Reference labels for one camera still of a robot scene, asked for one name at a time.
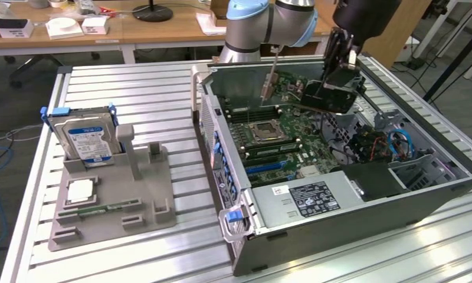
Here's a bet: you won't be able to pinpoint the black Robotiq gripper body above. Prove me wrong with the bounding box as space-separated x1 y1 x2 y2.
332 0 401 47

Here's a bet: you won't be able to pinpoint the black graphics card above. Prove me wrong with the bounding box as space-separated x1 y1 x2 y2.
259 45 357 115

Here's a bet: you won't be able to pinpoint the wooden cabinet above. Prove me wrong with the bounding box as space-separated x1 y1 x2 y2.
313 0 433 69

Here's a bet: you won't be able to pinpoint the metal disk bay cage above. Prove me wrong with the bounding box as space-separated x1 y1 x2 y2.
320 85 379 149

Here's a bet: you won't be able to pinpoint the black slanted pole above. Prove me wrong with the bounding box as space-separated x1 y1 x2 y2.
421 17 472 103

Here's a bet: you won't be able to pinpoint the green motherboard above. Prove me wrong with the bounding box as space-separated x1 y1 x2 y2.
220 98 344 188

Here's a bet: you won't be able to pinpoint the CPU socket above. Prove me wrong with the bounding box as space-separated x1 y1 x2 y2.
248 119 289 145

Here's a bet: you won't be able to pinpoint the brown cardboard box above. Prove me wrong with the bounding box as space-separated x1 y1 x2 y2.
209 0 229 20

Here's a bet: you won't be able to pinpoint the pink and white papers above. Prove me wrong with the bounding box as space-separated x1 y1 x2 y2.
194 11 228 37

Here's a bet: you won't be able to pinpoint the installed RAM sticks pair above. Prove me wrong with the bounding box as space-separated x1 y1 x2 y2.
241 142 303 159

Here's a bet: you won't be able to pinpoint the small silver heat sink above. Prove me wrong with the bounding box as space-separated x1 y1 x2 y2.
299 164 320 178

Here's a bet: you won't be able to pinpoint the blue expansion slot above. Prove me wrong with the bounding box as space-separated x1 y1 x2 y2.
243 160 291 175

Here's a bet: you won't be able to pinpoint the black round lamp base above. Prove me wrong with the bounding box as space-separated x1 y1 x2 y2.
132 0 173 23

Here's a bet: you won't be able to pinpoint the wooden desk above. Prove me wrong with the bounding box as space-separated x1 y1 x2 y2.
0 0 337 64

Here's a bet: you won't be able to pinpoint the grey power supply unit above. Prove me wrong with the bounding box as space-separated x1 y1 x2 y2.
251 171 365 229

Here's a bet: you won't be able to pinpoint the open black PC case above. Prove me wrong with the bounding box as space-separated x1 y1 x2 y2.
190 57 472 277

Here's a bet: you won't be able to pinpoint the small white cardboard box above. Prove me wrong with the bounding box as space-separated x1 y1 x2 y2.
81 16 112 36

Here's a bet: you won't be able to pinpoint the white round part on box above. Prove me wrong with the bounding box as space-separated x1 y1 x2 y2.
45 17 85 40

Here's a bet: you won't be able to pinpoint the hard disk in blue caddy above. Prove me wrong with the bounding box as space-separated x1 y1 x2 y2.
38 102 120 170

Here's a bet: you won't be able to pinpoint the grey parts rack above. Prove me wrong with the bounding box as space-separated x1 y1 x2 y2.
48 124 178 252

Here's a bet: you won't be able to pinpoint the black office chair base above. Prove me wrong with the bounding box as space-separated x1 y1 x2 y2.
2 52 101 88

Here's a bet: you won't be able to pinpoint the green RAM stick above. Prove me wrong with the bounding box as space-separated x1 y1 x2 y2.
58 201 138 218

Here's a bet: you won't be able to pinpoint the silver CPU chip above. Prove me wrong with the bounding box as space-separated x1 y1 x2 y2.
66 180 96 203

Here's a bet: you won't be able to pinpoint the white box with black lid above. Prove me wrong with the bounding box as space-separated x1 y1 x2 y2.
0 18 34 40

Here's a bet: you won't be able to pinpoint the blue disk wire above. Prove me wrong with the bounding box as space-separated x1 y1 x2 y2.
387 128 419 162

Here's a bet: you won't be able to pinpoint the grey floor cable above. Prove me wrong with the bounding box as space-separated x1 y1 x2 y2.
0 123 42 143

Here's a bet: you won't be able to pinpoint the blue floor cable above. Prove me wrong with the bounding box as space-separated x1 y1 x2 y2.
0 143 16 254

